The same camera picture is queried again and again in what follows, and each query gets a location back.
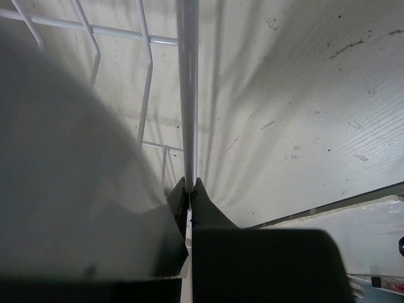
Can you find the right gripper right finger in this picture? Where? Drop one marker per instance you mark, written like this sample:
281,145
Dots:
230,264

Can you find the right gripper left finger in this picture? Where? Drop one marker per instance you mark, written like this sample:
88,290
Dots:
151,284

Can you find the white plate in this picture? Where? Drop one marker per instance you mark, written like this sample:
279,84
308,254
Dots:
52,126

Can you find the white wire dish rack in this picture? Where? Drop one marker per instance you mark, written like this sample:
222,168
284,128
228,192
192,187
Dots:
124,52

